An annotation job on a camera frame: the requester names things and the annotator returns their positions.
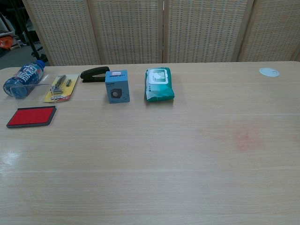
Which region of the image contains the clear ink pad lid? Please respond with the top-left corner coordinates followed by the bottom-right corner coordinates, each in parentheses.
top-left (10, 74), bottom-right (57, 109)

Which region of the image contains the woven wooden folding screen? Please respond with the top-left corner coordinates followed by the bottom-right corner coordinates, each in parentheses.
top-left (22, 0), bottom-right (300, 67)

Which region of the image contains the red ink pad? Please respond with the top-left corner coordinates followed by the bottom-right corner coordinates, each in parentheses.
top-left (6, 105), bottom-right (57, 128)

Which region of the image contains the grey round cable grommet cap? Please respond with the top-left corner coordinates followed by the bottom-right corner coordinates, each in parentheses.
top-left (259, 67), bottom-right (281, 77)

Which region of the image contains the orange bag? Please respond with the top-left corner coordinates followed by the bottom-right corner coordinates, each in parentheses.
top-left (0, 36), bottom-right (13, 49)

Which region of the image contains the blue labelled drink bottle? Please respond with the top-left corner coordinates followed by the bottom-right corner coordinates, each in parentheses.
top-left (2, 60), bottom-right (45, 99)

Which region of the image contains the small blue cardboard box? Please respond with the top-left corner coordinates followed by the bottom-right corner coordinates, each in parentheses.
top-left (105, 69), bottom-right (130, 104)

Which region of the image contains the black stapler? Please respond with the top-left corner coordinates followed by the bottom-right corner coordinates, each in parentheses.
top-left (80, 66), bottom-right (111, 83)

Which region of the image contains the black tripod stand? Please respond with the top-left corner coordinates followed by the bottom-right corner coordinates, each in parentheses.
top-left (9, 0), bottom-right (49, 63)

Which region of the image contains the razor in yellow blister pack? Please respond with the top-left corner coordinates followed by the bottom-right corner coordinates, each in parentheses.
top-left (42, 74), bottom-right (80, 103)

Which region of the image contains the green wet wipes pack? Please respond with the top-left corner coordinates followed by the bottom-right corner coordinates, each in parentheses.
top-left (144, 67), bottom-right (176, 102)

